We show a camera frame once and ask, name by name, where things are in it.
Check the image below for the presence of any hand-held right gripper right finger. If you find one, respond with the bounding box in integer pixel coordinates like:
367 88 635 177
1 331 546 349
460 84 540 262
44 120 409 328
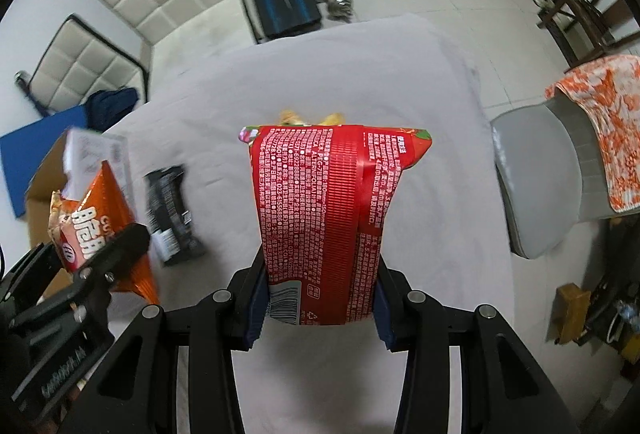
372 263 576 434

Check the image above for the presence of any black snack packet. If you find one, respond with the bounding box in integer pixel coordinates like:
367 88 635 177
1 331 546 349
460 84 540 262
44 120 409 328
143 164 209 268

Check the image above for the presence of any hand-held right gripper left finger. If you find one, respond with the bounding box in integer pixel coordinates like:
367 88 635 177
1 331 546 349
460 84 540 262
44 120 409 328
60 258 271 434

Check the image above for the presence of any golden snack packet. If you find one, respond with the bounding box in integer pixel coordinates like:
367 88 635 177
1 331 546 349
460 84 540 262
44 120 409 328
278 110 348 129

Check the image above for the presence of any grey chair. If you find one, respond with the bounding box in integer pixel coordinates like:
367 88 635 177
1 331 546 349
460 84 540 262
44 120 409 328
490 93 617 261

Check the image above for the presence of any orange floral cloth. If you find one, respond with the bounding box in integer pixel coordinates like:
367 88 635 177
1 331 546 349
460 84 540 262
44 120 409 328
544 55 640 216

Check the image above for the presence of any blue floor mat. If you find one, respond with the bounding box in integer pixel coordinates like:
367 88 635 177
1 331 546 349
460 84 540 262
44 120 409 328
0 103 103 220

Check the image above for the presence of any cardboard box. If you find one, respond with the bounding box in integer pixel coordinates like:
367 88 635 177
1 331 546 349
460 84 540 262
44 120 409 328
24 129 137 310

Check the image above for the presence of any white tablecloth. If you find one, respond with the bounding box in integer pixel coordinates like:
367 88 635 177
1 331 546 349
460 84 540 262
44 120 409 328
102 13 518 434

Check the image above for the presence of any small wooden box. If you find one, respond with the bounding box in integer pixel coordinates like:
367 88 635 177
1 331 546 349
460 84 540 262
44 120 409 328
556 283 594 346

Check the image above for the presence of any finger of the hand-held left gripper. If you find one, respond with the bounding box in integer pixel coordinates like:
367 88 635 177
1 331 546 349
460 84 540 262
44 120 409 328
74 223 152 301

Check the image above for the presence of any orange snack packet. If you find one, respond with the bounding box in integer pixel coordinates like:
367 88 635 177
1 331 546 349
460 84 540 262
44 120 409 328
47 159 161 307

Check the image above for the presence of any dark blue clothing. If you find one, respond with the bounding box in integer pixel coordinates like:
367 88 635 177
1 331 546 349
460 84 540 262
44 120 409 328
84 87 139 136

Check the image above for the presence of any small white padded chair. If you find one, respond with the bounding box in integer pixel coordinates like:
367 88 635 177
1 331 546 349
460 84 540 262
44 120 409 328
27 14 151 115

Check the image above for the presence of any red snack packet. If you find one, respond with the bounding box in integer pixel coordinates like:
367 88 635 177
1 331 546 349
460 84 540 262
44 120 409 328
237 123 434 328

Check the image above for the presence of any white paper sheet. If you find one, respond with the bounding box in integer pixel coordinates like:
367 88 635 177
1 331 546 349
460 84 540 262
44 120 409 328
62 128 132 197

